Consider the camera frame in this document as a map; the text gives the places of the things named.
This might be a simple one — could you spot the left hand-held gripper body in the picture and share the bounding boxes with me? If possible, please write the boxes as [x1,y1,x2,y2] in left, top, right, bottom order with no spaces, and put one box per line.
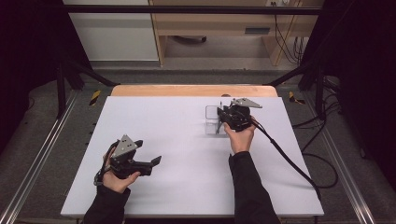
[108,133,154,180]

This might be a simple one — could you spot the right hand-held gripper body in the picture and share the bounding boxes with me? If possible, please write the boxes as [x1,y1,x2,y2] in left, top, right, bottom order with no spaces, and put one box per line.
[225,97,263,133]

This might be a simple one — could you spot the dark pencil with silver end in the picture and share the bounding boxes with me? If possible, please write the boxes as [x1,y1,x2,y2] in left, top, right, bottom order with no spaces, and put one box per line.
[216,100,224,135]

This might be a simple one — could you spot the clear plastic organizer box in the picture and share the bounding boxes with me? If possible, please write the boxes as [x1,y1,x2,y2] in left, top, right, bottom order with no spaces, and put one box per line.
[204,105,229,136]

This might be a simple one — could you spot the person's left hand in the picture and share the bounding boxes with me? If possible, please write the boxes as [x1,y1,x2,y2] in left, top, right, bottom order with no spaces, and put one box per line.
[102,148,141,194]

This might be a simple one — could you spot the person's right hand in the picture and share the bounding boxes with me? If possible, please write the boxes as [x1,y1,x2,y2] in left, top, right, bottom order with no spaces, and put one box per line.
[223,117,257,155]

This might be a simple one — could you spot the white table cover board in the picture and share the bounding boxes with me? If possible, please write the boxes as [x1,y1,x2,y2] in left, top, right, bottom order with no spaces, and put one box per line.
[60,95,325,218]

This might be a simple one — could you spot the wooden table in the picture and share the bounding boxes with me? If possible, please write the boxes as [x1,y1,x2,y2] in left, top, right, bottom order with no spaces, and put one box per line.
[110,84,279,98]

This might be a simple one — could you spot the right yellow clamp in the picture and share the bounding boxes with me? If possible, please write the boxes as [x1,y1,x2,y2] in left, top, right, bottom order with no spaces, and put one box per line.
[288,91,306,105]

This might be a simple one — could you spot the black metal stand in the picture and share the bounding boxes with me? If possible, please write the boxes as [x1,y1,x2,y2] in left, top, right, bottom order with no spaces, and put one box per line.
[264,59,327,121]
[55,57,121,119]

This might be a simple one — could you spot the light wooden desk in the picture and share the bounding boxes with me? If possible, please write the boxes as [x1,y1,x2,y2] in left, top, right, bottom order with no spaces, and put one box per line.
[148,0,325,67]

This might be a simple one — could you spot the white cabinet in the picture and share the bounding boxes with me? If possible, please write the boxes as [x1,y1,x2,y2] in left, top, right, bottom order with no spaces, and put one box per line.
[62,0,160,62]

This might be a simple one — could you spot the black curtain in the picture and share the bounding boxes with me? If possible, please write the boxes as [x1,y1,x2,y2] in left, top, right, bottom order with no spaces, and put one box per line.
[0,0,92,152]
[299,0,396,185]

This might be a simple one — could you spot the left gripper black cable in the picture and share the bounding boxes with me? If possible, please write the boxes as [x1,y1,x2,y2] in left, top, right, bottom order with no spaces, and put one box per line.
[93,140,121,187]

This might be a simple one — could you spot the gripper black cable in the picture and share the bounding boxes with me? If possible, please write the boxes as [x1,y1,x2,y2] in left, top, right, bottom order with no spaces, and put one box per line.
[93,140,121,187]
[250,119,339,202]

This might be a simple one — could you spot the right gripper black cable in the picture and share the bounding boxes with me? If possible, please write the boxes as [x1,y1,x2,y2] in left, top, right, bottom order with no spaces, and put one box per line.
[250,119,339,202]

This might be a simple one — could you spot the black floor cables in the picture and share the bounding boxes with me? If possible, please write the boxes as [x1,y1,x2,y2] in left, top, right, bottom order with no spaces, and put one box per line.
[291,77,342,153]

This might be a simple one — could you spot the hanging black desk cables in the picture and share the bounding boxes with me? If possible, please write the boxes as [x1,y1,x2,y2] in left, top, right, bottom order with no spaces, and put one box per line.
[273,13,308,65]

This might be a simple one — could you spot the aluminium floor rail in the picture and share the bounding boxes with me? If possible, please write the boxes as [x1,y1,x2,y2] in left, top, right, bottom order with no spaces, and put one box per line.
[300,90,377,224]
[0,90,80,224]

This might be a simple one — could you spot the black horizontal frame bar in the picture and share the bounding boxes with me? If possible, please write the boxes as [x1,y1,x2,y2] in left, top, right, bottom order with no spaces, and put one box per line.
[64,4,323,16]

